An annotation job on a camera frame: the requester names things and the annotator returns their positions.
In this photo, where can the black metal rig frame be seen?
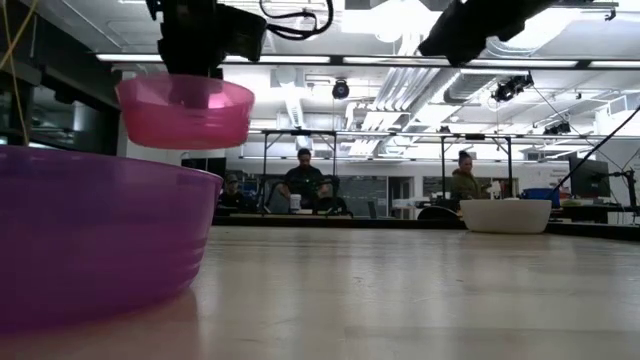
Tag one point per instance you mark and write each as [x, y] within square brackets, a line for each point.
[475, 136]
[300, 132]

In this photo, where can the black ceiling dome camera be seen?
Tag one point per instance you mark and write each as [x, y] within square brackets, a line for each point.
[341, 90]

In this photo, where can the black desk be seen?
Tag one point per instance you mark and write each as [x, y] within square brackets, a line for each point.
[590, 212]

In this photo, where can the long ceiling light strip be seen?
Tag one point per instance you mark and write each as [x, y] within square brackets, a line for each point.
[130, 58]

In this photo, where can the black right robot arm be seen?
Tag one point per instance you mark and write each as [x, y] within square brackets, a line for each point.
[525, 12]

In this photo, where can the pinkish red plastic bowl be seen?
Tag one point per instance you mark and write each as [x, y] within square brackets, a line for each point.
[150, 125]

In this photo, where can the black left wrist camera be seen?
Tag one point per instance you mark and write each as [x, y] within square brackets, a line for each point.
[245, 32]

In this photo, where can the black chair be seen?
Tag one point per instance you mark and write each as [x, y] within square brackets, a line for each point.
[437, 214]

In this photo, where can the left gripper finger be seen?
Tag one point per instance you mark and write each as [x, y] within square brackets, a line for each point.
[190, 90]

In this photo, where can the white cup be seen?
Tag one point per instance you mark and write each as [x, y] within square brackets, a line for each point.
[295, 202]

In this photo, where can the purple plastic bowl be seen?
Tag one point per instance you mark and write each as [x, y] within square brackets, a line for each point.
[100, 240]

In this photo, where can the blue plastic bin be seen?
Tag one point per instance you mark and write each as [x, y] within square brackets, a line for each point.
[542, 195]

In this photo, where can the black computer monitor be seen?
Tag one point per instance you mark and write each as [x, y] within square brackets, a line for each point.
[590, 177]

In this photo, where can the black metal table frame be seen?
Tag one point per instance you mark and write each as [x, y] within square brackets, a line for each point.
[350, 221]

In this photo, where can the black ceiling spotlight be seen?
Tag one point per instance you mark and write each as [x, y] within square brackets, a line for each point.
[510, 89]
[557, 129]

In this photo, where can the white bowl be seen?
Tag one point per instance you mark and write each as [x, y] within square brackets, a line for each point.
[505, 217]

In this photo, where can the person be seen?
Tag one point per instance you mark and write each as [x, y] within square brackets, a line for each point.
[304, 180]
[465, 185]
[231, 197]

